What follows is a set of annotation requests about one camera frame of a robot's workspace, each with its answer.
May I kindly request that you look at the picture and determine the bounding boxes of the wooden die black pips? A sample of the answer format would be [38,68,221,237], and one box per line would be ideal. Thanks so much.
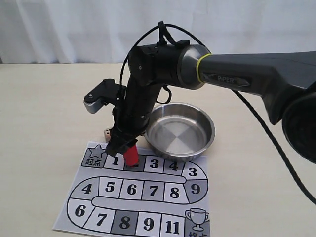
[104,128,112,143]

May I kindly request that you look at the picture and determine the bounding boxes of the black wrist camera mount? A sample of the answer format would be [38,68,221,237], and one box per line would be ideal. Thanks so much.
[83,78,120,114]

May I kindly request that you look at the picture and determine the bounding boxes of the red cylinder game piece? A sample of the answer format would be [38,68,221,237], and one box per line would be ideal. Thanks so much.
[123,145,139,166]

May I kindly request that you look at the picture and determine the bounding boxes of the stainless steel round bowl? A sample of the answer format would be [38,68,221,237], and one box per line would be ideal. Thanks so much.
[144,102,215,162]

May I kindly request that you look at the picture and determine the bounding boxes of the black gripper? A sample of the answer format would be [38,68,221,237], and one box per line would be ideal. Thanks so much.
[106,82,162,156]

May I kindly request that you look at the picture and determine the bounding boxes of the white fabric backdrop curtain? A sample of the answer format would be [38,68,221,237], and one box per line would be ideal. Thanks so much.
[0,0,316,64]

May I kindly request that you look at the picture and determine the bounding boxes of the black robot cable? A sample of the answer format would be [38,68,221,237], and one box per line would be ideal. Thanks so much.
[119,21,316,205]

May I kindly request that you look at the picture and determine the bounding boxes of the printed paper game board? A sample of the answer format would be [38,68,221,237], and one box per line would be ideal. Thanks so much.
[53,142,211,237]

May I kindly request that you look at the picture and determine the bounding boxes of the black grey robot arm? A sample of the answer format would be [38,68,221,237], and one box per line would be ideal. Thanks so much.
[106,44,316,162]

